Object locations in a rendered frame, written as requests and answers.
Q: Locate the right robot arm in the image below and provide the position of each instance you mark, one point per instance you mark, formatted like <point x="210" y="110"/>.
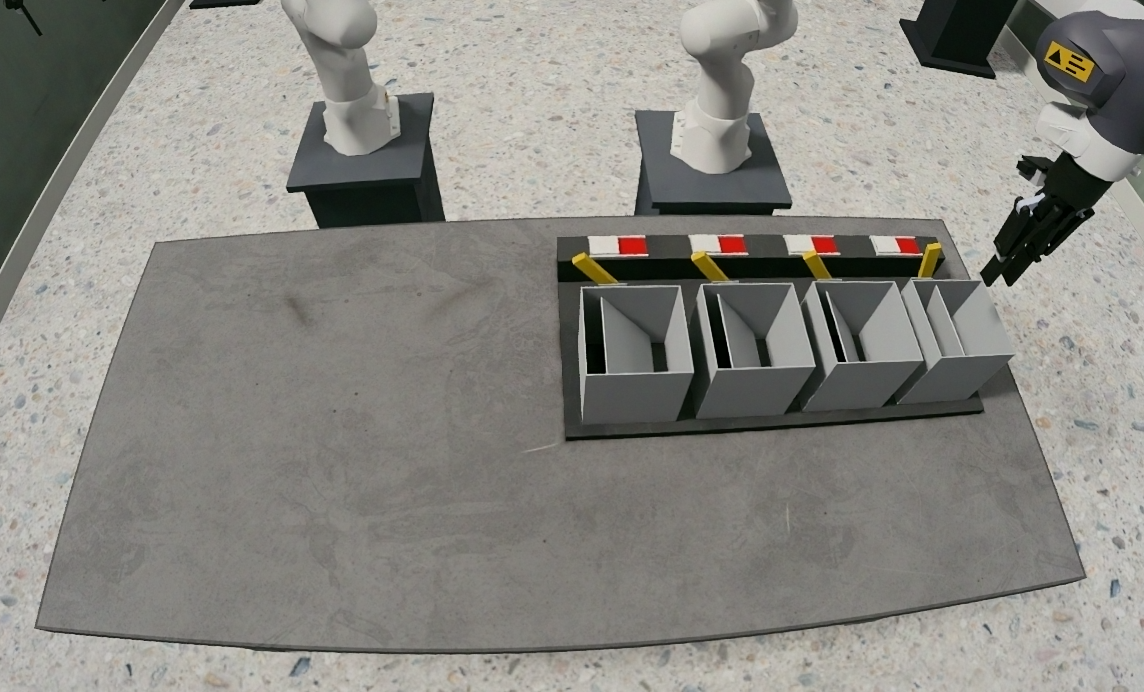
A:
<point x="359" y="124"/>

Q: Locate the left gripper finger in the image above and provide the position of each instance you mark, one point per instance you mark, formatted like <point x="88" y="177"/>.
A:
<point x="1006" y="242"/>
<point x="1038" y="245"/>

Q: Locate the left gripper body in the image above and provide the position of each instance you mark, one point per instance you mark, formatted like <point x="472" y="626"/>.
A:
<point x="1067" y="185"/>

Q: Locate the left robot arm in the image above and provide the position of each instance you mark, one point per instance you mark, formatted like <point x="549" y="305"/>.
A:
<point x="1094" y="56"/>

